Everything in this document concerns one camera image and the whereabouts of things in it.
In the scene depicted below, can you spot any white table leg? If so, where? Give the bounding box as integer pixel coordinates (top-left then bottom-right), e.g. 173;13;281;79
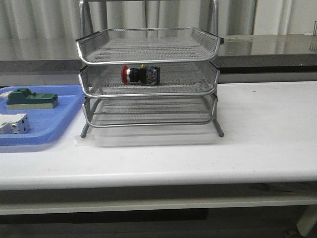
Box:
296;205;317;236

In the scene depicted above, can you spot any green terminal block module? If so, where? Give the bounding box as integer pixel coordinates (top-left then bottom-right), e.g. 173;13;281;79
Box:
6;88;58;110

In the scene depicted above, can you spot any mesh tray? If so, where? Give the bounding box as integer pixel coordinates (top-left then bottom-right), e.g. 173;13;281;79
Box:
83;95;217;128
76;27;223;65
79;61;220;98

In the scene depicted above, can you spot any grey metal rack frame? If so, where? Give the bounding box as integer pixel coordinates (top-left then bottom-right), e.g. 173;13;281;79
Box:
79;0;224;137

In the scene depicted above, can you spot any blue plastic tray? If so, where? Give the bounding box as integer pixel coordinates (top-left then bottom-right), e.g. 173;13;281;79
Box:
0;85;84;146

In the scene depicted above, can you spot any grey stone counter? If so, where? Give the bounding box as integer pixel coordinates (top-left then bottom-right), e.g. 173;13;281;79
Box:
0;34;317;87

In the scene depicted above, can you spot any white circuit breaker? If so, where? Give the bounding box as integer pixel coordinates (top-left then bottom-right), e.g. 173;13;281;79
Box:
0;114;30;134

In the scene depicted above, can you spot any red emergency stop button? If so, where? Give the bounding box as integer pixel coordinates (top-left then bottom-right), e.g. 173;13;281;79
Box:
120;65;160;85

